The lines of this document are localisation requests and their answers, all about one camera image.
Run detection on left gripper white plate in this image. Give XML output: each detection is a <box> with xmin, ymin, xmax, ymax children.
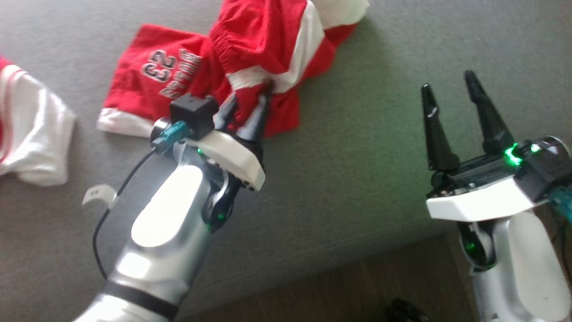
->
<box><xmin>184</xmin><ymin>82</ymin><xmax>274</xmax><ymax>194</ymax></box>

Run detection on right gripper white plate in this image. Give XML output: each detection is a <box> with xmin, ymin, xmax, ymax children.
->
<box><xmin>420</xmin><ymin>69</ymin><xmax>537</xmax><ymax>223</ymax></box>

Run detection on red shorts white stripes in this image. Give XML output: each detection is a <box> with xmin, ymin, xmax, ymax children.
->
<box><xmin>96</xmin><ymin>0</ymin><xmax>371</xmax><ymax>139</ymax></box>

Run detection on red white basketball jersey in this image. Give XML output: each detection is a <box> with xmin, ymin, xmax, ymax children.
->
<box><xmin>0</xmin><ymin>56</ymin><xmax>77</xmax><ymax>187</ymax></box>

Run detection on grey sofa seat cushion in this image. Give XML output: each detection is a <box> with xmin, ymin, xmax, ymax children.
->
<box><xmin>0</xmin><ymin>0</ymin><xmax>572</xmax><ymax>322</ymax></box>

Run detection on small black object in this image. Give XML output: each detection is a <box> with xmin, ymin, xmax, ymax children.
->
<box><xmin>387</xmin><ymin>297</ymin><xmax>430</xmax><ymax>322</ymax></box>

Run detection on left teal cable connector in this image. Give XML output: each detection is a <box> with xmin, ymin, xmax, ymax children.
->
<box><xmin>152</xmin><ymin>121</ymin><xmax>191</xmax><ymax>148</ymax></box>

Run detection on teal cable connector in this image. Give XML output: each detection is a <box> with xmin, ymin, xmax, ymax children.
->
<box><xmin>152</xmin><ymin>121</ymin><xmax>191</xmax><ymax>148</ymax></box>
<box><xmin>550</xmin><ymin>188</ymin><xmax>572</xmax><ymax>224</ymax></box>

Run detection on right teal cable connector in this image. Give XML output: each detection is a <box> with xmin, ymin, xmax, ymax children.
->
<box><xmin>550</xmin><ymin>188</ymin><xmax>572</xmax><ymax>224</ymax></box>

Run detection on white cable clip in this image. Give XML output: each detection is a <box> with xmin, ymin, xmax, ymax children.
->
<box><xmin>82</xmin><ymin>183</ymin><xmax>119</xmax><ymax>211</ymax></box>

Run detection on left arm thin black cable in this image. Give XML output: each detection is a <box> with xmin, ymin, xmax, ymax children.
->
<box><xmin>92</xmin><ymin>150</ymin><xmax>157</xmax><ymax>280</ymax></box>

